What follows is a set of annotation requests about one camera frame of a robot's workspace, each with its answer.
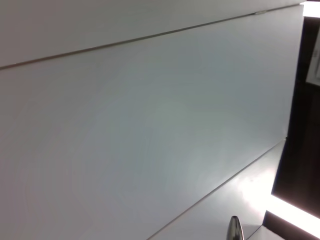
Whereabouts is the silver white ballpoint pen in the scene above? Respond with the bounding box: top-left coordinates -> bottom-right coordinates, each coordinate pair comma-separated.
226,215 -> 245,240

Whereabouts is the bright ceiling light strip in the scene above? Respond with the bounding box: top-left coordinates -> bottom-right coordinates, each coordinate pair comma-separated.
264,193 -> 320,240

